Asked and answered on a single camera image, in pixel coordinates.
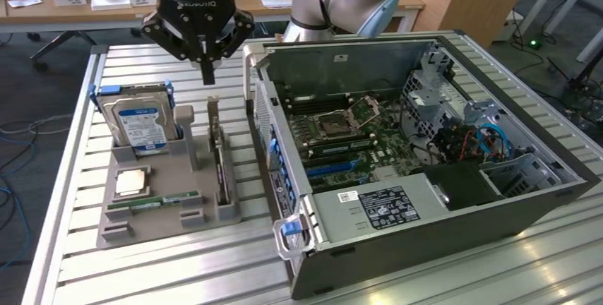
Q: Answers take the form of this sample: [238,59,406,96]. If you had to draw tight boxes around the graphics card with metal bracket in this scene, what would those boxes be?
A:
[205,95,235,208]

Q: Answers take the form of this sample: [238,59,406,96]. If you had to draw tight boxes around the wooden office desk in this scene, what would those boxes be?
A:
[0,0,183,43]
[166,0,425,43]

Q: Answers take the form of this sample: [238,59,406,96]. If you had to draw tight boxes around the black chair base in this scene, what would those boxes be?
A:
[26,28,142,71]

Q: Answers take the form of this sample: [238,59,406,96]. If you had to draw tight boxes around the hard disk with blue rails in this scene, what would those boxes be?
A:
[87,79,178,158]

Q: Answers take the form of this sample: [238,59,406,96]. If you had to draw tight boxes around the CPU socket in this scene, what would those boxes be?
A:
[316,109,358,140]

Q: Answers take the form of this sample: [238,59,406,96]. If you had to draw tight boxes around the metal socket cover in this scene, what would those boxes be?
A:
[348,95,382,126]

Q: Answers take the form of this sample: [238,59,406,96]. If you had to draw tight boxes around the green RAM stick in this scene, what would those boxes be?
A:
[308,138,373,157]
[106,191,201,211]

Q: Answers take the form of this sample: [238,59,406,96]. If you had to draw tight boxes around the grey parts rack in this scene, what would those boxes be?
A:
[95,104,243,249]

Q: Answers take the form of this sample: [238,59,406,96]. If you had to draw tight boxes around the silver CPU chip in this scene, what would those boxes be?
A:
[114,169,147,196]

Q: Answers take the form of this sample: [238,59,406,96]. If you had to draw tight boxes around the blue expansion slot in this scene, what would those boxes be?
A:
[305,162,358,179]

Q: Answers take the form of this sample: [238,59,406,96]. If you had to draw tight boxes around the green motherboard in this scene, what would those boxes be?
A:
[286,96,425,193]

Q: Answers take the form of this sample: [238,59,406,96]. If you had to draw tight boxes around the silver metal drive cage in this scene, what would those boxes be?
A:
[402,46,474,143]

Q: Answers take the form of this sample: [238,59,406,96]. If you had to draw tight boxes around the wooden cabinet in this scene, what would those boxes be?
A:
[389,0,540,47]

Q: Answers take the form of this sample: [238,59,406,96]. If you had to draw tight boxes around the grey power supply unit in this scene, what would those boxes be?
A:
[309,174,453,246]

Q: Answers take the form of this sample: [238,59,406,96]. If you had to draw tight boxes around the small white box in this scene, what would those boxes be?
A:
[501,8,526,43]

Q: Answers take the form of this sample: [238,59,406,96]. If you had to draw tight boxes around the open black PC case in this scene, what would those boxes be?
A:
[242,35,603,301]

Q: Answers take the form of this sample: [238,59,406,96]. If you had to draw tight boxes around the black wire bundle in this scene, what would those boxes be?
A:
[429,127,466,163]

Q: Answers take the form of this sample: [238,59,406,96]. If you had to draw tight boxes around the blue disk wire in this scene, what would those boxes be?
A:
[473,124,514,163]

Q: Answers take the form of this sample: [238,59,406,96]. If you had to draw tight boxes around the blue floor cable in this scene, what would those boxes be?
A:
[0,135,37,270]

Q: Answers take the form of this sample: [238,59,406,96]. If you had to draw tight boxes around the silver disk bay bracket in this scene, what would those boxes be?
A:
[477,152,565,200]

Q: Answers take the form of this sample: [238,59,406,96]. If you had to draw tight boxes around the white table frame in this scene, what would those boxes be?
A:
[514,0,603,62]

